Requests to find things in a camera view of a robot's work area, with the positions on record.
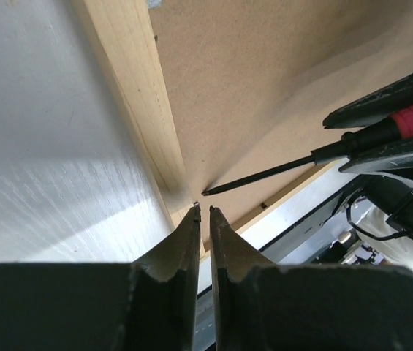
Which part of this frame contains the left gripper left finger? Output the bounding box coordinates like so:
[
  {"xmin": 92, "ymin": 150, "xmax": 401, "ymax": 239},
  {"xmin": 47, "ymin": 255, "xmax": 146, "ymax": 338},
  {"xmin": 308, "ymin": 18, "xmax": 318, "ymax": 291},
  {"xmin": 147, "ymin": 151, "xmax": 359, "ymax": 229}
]
[{"xmin": 0, "ymin": 206, "xmax": 201, "ymax": 350}]

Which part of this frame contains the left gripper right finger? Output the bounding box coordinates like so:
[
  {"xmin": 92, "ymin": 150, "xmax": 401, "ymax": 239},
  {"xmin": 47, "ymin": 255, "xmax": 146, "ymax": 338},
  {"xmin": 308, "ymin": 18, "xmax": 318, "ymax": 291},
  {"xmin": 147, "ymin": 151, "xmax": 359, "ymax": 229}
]
[{"xmin": 210, "ymin": 207, "xmax": 413, "ymax": 350}]

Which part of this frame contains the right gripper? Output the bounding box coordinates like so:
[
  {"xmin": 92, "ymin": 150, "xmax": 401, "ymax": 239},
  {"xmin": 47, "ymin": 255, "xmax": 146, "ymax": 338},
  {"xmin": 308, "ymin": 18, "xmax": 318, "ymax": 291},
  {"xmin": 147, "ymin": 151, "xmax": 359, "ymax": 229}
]
[{"xmin": 322, "ymin": 73, "xmax": 413, "ymax": 241}]

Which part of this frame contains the wooden picture frame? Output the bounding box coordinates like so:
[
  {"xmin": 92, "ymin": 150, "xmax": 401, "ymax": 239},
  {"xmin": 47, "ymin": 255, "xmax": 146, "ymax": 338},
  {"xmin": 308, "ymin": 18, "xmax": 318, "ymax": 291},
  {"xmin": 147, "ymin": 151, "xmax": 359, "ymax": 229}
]
[{"xmin": 69, "ymin": 1, "xmax": 413, "ymax": 224}]

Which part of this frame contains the red handled screwdriver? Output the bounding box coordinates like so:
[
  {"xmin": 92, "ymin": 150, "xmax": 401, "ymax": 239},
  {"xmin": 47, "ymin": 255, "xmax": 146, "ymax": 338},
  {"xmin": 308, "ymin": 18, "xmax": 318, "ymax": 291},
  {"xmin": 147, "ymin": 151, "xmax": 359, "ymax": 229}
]
[{"xmin": 202, "ymin": 105, "xmax": 413, "ymax": 196}]

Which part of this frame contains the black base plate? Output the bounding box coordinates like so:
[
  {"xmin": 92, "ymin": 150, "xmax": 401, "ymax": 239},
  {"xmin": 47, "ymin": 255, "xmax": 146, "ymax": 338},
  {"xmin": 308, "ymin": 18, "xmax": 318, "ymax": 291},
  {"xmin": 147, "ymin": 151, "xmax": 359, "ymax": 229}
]
[{"xmin": 193, "ymin": 178, "xmax": 362, "ymax": 350}]

